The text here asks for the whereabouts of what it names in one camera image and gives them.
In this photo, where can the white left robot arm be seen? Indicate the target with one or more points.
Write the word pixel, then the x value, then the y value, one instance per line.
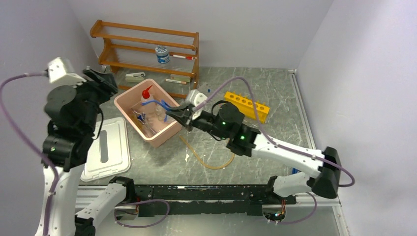
pixel 73 111

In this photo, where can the blue handled brush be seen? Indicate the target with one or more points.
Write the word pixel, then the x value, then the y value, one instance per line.
pixel 141 117

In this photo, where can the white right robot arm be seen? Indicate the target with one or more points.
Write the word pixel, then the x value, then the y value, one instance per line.
pixel 319 171

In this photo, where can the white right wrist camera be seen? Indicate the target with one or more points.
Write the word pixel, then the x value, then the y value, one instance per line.
pixel 196 98

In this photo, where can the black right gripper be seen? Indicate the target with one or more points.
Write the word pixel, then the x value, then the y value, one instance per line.
pixel 178 114

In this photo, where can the red cap squeeze bottle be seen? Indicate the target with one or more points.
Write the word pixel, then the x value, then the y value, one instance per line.
pixel 148 106

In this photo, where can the metal crucible tongs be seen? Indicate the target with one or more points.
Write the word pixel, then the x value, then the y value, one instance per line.
pixel 153 125

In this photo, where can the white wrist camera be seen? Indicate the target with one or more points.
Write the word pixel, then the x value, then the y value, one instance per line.
pixel 61 73
pixel 196 98

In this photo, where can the red white marker pen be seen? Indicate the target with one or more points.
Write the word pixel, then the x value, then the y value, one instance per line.
pixel 183 57

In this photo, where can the blue white jar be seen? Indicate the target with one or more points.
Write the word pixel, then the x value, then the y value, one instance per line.
pixel 162 54

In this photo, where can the wooden shelf rack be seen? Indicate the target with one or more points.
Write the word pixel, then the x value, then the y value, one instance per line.
pixel 133 47

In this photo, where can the green small box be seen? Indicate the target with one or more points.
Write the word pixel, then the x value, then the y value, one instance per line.
pixel 182 78

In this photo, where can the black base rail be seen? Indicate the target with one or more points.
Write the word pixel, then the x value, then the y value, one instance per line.
pixel 250 199

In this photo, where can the pink plastic tub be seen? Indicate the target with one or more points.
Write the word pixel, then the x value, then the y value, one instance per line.
pixel 131 99

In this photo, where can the clear acrylic tube rack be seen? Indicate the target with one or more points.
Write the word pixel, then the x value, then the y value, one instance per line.
pixel 203 88

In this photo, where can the blue safety glasses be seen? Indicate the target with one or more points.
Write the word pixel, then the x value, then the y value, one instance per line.
pixel 163 104

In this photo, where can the small glass jar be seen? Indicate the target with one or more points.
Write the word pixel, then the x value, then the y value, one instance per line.
pixel 161 114

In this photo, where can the orange white marker pen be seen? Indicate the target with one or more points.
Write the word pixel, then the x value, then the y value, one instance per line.
pixel 176 81

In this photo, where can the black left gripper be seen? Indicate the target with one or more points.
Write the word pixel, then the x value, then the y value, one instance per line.
pixel 105 87

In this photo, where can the white tub lid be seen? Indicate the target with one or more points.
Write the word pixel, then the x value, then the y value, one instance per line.
pixel 109 153

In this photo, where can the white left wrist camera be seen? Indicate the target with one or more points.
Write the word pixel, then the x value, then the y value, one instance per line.
pixel 61 73

